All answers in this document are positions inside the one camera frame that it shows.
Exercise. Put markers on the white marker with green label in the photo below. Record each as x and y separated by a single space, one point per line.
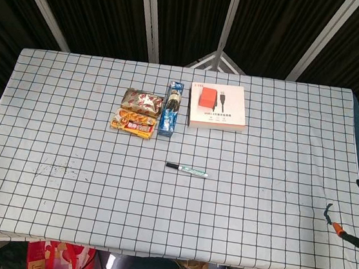
194 172

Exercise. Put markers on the black marker cap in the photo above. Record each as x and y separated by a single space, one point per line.
172 165

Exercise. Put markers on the black bag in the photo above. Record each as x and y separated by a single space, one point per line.
10 256

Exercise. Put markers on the red printed bag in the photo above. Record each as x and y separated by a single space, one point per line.
61 259

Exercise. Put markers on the yellow curry box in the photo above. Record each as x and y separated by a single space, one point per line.
133 125

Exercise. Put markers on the brown wooden object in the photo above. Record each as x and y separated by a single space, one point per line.
197 267

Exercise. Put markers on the silver brown snack bag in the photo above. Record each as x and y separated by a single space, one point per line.
141 102

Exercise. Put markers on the white checked tablecloth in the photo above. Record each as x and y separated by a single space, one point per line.
170 211

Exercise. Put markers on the white charger box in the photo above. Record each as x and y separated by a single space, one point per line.
217 113

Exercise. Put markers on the blue narrow product box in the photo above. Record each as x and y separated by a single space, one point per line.
167 123

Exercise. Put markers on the white metal frame post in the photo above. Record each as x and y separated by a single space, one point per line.
41 5
151 17
323 40
229 20

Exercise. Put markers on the white triangular frame brace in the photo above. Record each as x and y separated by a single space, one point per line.
204 61

